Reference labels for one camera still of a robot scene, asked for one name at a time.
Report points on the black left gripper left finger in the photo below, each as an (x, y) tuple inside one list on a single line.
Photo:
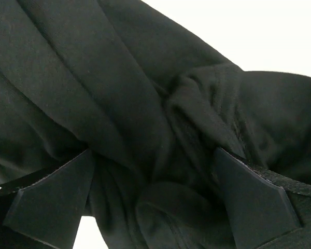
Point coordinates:
[(44, 209)]

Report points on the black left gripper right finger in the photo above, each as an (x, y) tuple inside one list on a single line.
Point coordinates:
[(265, 209)]

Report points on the black tank top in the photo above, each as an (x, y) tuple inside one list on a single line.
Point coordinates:
[(152, 102)]

